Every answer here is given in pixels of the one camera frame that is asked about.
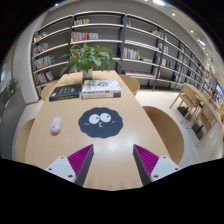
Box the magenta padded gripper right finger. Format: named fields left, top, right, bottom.
left=133, top=145, right=180, bottom=185

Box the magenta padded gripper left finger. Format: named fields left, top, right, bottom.
left=46, top=144, right=94, bottom=186

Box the white pink computer mouse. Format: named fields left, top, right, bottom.
left=50, top=117, right=62, bottom=134

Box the dark cartoon face mouse pad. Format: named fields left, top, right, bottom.
left=78, top=107, right=123, bottom=138

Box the wooden chair near right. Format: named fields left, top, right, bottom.
left=143, top=106, right=184, bottom=164

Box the wooden chair near left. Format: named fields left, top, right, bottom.
left=15, top=119, right=34, bottom=163

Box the bottom book in stack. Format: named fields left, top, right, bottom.
left=82, top=92, right=121, bottom=99

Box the black hardcover book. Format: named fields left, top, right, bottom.
left=49, top=84, right=81, bottom=101

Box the wooden chair far left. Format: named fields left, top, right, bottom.
left=41, top=82, right=56, bottom=101

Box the wooden chair far right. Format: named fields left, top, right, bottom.
left=120, top=75, right=140, bottom=95

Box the white red top book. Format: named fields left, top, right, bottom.
left=82, top=80, right=121, bottom=93

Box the wooden chair at side table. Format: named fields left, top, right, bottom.
left=177, top=83, right=200, bottom=122

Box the wooden side table right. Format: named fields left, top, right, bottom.
left=182, top=83, right=221, bottom=141

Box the white plant pot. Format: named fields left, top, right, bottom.
left=83, top=69, right=93, bottom=80

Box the small plant at left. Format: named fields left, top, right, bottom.
left=8, top=78, right=18, bottom=96

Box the green potted plant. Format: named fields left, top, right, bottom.
left=60, top=43, right=120, bottom=75

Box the large wall bookshelf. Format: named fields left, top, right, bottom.
left=31, top=11, right=215, bottom=91

